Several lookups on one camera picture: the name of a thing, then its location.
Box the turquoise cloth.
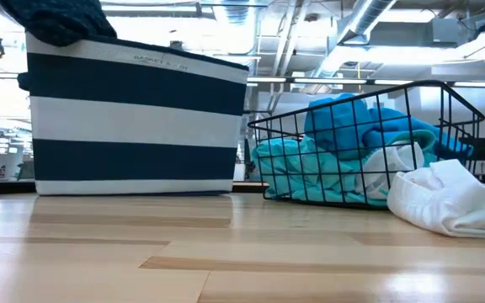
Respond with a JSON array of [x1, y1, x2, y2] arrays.
[[250, 129, 438, 208]]

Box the navy dotted cloth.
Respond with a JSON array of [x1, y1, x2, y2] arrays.
[[0, 0, 118, 48]]

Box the navy white striped fabric basket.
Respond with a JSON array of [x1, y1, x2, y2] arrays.
[[17, 31, 251, 197]]

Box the ceiling light strip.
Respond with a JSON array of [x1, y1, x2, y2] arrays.
[[246, 77, 485, 88]]

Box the white cloth with black print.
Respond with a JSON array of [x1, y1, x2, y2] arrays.
[[386, 158, 485, 240]]

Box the black mounting block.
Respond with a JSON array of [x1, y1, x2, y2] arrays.
[[459, 136, 485, 163]]

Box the silver ventilation duct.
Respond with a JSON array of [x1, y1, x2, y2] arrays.
[[309, 0, 397, 79]]

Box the black wire basket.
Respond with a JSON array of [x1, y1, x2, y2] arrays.
[[247, 79, 485, 210]]

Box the black aluminium table frame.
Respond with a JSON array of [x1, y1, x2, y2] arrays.
[[0, 178, 269, 197]]

